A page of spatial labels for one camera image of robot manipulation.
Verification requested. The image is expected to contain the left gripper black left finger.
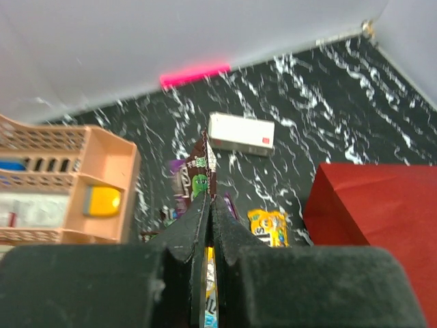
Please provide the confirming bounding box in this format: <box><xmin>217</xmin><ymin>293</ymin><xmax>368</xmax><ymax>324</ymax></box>
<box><xmin>1</xmin><ymin>194</ymin><xmax>211</xmax><ymax>327</ymax></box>

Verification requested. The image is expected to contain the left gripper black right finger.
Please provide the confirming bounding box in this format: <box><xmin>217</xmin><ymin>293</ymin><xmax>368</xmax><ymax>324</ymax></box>
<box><xmin>210</xmin><ymin>197</ymin><xmax>427</xmax><ymax>327</ymax></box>

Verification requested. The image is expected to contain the yellow peanut candy packet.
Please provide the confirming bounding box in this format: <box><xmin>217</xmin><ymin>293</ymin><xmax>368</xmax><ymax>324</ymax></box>
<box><xmin>247</xmin><ymin>209</ymin><xmax>289</xmax><ymax>247</ymax></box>

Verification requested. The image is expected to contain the purple candy packet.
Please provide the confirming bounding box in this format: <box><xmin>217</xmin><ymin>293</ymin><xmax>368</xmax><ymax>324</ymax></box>
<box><xmin>159</xmin><ymin>159</ymin><xmax>240</xmax><ymax>227</ymax></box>

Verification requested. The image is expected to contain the purple snack wrapper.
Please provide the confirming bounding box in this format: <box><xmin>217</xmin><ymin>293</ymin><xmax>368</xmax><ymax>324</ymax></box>
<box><xmin>185</xmin><ymin>130</ymin><xmax>216</xmax><ymax>200</ymax></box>

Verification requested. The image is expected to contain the red brown paper bag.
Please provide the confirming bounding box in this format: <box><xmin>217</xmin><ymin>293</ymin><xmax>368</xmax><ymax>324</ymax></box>
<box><xmin>303</xmin><ymin>163</ymin><xmax>436</xmax><ymax>327</ymax></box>

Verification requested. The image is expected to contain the yellow snack bag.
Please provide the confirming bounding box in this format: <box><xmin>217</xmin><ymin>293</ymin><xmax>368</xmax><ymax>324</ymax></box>
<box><xmin>204</xmin><ymin>247</ymin><xmax>218</xmax><ymax>328</ymax></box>

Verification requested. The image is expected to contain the orange yellow block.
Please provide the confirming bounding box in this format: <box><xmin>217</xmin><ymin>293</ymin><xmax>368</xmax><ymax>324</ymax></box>
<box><xmin>83</xmin><ymin>185</ymin><xmax>122</xmax><ymax>218</ymax></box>

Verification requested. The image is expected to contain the small white red box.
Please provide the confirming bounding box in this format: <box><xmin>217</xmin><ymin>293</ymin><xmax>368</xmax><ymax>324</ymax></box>
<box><xmin>208</xmin><ymin>112</ymin><xmax>275</xmax><ymax>156</ymax></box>

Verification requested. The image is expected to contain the white packet in organizer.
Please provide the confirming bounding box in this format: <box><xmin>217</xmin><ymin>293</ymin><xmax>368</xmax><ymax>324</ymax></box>
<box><xmin>1</xmin><ymin>192</ymin><xmax>69</xmax><ymax>228</ymax></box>

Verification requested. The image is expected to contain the pink plastic file organizer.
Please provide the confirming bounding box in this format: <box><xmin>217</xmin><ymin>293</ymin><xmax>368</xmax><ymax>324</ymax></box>
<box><xmin>1</xmin><ymin>118</ymin><xmax>141</xmax><ymax>246</ymax></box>

